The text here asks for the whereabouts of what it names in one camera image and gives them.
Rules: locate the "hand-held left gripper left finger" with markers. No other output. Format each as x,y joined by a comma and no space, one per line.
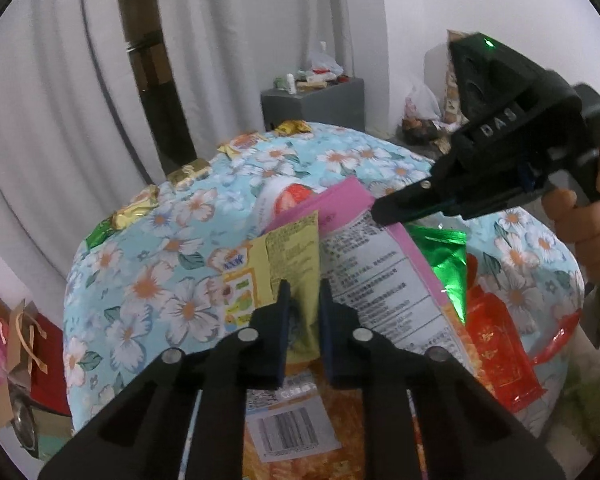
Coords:
282,355

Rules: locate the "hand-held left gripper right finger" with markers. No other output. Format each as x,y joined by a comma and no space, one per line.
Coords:
326,355

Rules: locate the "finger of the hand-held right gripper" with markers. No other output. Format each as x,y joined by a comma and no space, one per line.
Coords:
430,212
405,197

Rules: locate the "orange snack bag pink border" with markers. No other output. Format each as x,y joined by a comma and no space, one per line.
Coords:
380,280

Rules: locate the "yellow snack packet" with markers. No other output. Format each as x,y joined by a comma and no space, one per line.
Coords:
295,250

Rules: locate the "person's right hand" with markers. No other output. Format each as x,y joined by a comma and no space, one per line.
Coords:
590,232

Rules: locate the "shiny green foil packet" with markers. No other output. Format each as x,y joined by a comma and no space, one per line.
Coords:
445,260

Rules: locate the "tall tile pattern box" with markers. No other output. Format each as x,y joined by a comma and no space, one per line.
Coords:
452,105

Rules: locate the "black box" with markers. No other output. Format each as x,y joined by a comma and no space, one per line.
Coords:
422,131

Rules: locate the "crumpled white plastic bag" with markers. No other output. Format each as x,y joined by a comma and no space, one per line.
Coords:
422,102

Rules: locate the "strawberry print cup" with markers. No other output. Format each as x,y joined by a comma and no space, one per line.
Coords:
292,197

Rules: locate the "grey cabinet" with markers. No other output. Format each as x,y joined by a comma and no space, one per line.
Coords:
330,105

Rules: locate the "red plastic bag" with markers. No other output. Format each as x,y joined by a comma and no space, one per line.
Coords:
495,350

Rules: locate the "floral light blue blanket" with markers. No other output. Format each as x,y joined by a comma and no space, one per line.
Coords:
155,270

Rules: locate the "small white bottle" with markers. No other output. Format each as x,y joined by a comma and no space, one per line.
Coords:
291,84

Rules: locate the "white curtain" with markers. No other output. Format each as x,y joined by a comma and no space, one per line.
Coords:
280,20
45,110

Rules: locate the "green candy wrapper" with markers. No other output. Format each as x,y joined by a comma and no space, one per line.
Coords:
100,236

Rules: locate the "red paper bag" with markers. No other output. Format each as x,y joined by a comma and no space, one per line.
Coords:
52,365

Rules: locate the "green shaggy rug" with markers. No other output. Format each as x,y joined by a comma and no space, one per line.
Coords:
587,385

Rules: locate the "brown paper bag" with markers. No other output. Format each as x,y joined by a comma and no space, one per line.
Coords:
22,340

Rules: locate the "metal bowl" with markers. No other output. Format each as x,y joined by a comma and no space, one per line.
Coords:
24,417

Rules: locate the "dark window frame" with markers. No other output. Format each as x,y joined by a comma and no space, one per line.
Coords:
150,60

